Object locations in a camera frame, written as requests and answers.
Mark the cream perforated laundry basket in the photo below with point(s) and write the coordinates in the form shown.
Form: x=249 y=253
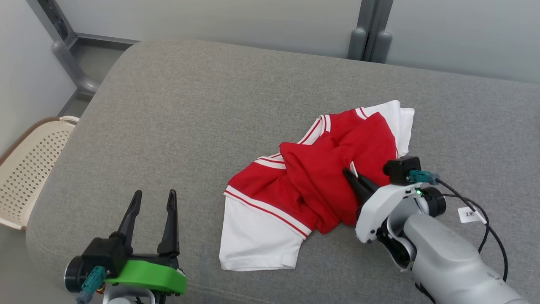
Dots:
x=33 y=169

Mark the grey vertical metal profile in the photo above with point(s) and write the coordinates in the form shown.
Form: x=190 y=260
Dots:
x=373 y=17

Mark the grey metal floor rail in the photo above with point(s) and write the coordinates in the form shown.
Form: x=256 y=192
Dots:
x=105 y=39

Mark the red shirt with white sleeves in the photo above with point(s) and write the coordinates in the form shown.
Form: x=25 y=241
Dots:
x=312 y=177

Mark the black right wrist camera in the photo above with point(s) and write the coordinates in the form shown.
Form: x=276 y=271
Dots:
x=400 y=169

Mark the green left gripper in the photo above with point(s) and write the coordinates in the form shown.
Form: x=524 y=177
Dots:
x=147 y=276

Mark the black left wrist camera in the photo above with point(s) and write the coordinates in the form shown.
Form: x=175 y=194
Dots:
x=103 y=253

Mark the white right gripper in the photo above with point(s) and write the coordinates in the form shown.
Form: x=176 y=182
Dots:
x=379 y=207

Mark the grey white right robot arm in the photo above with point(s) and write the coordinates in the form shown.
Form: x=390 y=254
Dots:
x=447 y=257

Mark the grey bent metal tube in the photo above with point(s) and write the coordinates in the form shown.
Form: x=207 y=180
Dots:
x=71 y=63

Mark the grey cylinder post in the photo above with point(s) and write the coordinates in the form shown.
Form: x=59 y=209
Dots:
x=382 y=46
x=356 y=44

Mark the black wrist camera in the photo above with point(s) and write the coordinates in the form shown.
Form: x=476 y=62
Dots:
x=400 y=169
x=103 y=253

